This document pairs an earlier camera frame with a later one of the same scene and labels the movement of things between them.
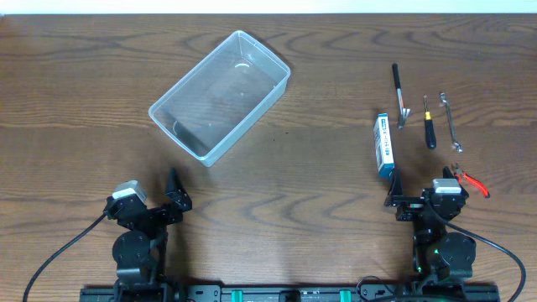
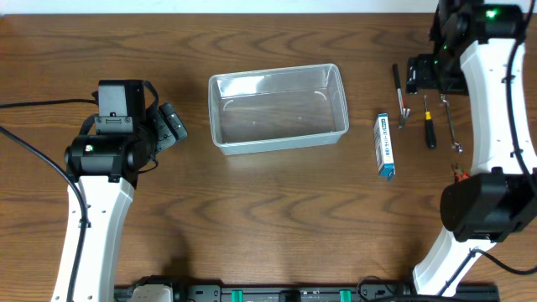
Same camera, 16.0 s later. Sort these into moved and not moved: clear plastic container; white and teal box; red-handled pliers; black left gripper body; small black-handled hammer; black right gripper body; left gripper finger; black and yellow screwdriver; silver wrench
Moved: black left gripper body; clear plastic container; left gripper finger; black right gripper body
Not moved: black and yellow screwdriver; white and teal box; small black-handled hammer; red-handled pliers; silver wrench
